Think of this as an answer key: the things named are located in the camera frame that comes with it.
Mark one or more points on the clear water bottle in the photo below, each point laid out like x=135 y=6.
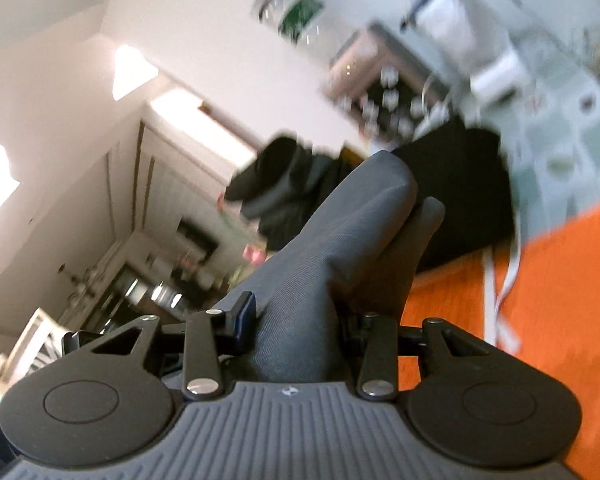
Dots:
x=306 y=24

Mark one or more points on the white plastic bag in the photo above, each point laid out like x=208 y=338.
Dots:
x=470 y=38

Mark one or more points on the white power adapter box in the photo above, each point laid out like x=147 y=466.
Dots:
x=506 y=74

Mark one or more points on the stack of dark folded clothes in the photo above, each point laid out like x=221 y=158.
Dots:
x=284 y=186

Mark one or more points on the pink kettlebell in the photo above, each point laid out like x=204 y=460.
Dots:
x=254 y=255

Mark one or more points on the large black folded garment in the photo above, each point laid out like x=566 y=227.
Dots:
x=463 y=169

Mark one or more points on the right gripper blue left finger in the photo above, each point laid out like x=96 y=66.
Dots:
x=208 y=336

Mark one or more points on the grey trousers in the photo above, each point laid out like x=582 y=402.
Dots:
x=358 y=253

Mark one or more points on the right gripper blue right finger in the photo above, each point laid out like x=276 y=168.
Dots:
x=378 y=378

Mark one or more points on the pink water dispenser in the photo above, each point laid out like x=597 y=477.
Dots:
x=385 y=88

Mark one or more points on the orange patterned table mat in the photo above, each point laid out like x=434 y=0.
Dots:
x=554 y=308

